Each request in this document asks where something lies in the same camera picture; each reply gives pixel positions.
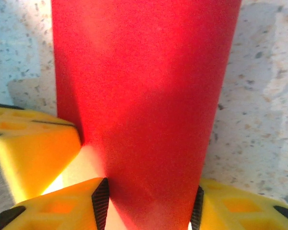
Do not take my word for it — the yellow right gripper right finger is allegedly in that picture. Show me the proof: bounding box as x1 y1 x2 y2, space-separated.
191 178 288 230

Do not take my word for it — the red cloth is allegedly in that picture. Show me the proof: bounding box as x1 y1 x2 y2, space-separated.
42 0 242 230

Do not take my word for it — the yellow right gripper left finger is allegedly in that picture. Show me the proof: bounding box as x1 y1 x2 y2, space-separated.
0 177 110 230

